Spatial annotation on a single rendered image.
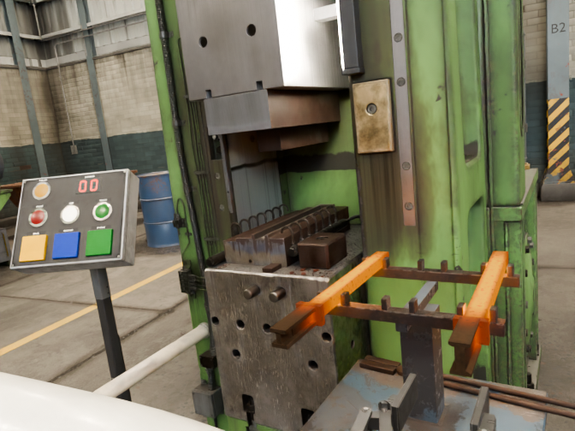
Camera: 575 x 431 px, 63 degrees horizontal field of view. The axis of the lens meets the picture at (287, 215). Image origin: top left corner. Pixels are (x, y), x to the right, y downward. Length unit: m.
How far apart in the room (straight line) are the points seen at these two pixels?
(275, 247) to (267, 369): 0.33
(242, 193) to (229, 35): 0.50
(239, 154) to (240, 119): 0.29
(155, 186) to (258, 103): 4.68
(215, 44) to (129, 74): 8.31
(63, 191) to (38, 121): 9.28
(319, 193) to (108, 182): 0.70
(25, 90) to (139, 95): 2.43
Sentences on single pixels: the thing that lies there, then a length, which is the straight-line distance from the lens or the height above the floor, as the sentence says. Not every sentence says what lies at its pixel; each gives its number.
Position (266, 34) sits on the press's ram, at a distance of 1.18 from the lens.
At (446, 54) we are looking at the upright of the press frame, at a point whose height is 1.39.
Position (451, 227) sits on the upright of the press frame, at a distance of 1.20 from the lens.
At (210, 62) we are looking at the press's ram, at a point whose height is 1.45.
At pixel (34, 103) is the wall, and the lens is 10.85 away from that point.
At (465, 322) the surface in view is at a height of 0.99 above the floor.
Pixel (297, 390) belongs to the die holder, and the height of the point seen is 0.60.
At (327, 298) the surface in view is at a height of 0.98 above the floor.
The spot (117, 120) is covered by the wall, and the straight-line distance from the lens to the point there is 9.82.
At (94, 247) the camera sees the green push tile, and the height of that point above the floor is 1.00.
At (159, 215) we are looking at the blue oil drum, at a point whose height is 0.40.
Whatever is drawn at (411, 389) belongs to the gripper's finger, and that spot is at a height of 0.97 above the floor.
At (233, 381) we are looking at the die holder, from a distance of 1.41.
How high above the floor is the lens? 1.27
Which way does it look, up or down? 11 degrees down
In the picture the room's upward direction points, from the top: 6 degrees counter-clockwise
